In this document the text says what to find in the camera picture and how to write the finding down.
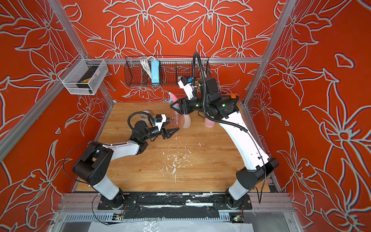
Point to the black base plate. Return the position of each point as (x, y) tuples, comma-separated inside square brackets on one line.
[(175, 205)]

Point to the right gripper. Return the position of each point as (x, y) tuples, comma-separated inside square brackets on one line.
[(181, 106)]

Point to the clear plastic wall bin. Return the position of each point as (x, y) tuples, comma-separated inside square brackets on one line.
[(71, 74)]

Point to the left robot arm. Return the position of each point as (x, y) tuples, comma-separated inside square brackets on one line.
[(93, 164)]

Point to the black box in bin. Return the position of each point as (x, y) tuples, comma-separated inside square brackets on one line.
[(83, 82)]

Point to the black wire basket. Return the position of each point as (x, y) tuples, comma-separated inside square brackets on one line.
[(138, 70)]

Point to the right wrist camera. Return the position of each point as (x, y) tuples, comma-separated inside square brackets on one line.
[(187, 84)]

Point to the white spray bottle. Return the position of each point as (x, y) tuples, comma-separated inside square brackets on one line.
[(187, 121)]

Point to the black orange tool case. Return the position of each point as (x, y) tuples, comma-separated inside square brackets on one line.
[(234, 96)]

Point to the clear tape roll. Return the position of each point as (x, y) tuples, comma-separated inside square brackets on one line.
[(145, 112)]

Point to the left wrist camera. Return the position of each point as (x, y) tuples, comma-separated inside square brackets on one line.
[(160, 120)]

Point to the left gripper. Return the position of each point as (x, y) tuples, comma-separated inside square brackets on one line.
[(162, 131)]

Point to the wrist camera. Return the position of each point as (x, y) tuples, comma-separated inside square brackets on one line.
[(187, 84), (160, 120)]

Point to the pink spray bottle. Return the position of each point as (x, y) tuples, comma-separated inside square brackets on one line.
[(209, 123)]

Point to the light blue box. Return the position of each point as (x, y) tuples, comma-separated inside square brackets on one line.
[(155, 70)]

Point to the clear reddish spray bottle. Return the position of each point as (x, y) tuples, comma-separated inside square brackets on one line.
[(176, 120)]

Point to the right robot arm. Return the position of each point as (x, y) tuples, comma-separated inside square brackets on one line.
[(257, 164)]

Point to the pink blue spray nozzle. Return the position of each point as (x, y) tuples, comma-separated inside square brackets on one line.
[(172, 98)]

